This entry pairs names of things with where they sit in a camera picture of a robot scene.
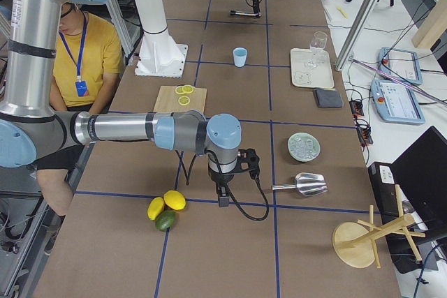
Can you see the steel muddler black tip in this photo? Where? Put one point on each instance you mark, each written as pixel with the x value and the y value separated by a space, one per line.
pixel 244 14

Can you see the whole yellow lemon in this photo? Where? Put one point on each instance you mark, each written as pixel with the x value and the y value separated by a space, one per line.
pixel 175 200
pixel 155 208

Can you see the light blue paper cup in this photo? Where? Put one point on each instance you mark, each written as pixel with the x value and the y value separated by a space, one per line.
pixel 239 56

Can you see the clear wine glass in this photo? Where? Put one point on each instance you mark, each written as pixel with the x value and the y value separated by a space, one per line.
pixel 316 46

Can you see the cream bear tray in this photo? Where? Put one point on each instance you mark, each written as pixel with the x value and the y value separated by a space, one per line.
pixel 304 76

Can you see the metal ice scoop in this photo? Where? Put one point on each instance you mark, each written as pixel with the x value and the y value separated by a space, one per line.
pixel 306 184

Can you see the green bowl of ice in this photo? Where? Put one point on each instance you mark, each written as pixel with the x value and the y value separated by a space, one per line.
pixel 303 147

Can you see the bamboo cutting board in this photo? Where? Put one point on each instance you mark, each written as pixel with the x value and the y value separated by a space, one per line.
pixel 166 100

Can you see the grey folded cloth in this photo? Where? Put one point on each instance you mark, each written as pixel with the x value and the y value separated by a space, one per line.
pixel 328 98

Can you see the wooden mug tree stand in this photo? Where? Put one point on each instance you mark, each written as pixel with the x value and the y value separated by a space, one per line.
pixel 355 243

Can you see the teach pendant far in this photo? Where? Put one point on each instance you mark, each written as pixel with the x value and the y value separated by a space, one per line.
pixel 400 63

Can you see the teach pendant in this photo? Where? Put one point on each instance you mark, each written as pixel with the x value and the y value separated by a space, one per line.
pixel 395 103
pixel 400 63

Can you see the teach pendant near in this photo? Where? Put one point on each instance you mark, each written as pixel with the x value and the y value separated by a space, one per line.
pixel 395 103

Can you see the person in yellow shirt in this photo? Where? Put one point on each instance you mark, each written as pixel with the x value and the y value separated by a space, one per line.
pixel 85 79

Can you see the black computer monitor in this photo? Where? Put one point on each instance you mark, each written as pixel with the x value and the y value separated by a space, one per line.
pixel 421 173

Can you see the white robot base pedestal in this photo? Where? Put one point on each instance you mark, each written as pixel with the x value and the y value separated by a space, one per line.
pixel 159 55

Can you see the aluminium frame post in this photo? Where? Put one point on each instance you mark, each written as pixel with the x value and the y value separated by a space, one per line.
pixel 354 33

